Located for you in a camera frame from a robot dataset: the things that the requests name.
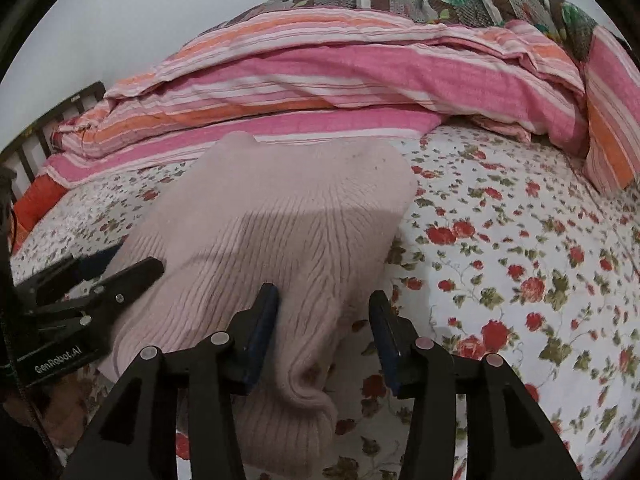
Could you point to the pink striped quilt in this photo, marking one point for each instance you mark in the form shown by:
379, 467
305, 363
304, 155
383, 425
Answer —
306, 70

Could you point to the person's left hand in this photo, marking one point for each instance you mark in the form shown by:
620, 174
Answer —
63, 409

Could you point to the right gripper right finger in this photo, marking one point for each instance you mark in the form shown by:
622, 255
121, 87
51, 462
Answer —
509, 436

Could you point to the dark wooden headboard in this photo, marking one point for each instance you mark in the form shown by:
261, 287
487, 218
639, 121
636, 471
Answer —
26, 154

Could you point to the pink knit sweater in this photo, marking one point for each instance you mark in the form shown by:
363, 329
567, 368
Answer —
316, 221

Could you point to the red pillow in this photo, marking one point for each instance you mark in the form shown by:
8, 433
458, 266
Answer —
42, 195

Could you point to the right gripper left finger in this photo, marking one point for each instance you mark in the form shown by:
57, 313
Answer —
133, 435

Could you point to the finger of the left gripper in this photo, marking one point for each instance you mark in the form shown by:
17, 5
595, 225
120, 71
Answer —
109, 298
55, 281

